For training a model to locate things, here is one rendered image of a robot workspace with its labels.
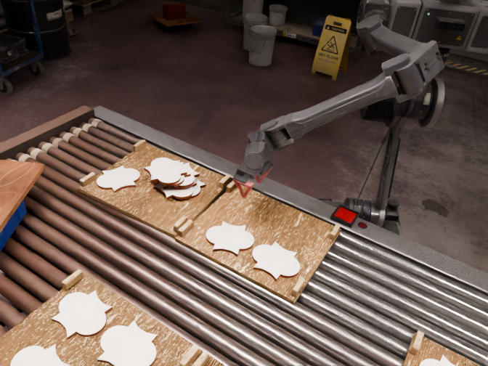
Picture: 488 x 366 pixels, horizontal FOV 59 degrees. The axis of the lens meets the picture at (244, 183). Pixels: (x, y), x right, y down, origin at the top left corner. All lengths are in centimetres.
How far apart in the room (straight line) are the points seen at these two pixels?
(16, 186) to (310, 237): 91
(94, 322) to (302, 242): 64
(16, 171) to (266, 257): 82
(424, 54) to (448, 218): 219
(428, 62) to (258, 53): 379
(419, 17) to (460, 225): 186
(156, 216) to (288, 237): 43
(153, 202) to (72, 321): 49
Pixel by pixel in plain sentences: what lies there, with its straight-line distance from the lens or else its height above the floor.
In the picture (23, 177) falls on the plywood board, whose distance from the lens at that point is 150.
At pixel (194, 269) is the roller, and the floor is 92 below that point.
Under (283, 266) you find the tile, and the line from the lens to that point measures 128.
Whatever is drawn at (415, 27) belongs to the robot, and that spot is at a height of 144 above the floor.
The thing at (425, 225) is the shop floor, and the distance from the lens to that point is 316.
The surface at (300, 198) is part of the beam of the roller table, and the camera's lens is 157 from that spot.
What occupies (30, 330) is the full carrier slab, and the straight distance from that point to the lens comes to 122.
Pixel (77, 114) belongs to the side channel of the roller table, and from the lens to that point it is 198.
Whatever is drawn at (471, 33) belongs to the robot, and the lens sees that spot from 182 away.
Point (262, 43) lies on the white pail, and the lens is 488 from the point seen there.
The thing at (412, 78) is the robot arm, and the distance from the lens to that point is 120.
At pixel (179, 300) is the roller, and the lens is 123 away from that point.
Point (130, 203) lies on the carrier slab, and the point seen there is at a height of 94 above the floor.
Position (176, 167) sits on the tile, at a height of 100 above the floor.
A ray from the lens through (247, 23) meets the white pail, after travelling 529.
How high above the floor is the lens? 189
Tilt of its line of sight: 38 degrees down
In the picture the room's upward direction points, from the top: 6 degrees clockwise
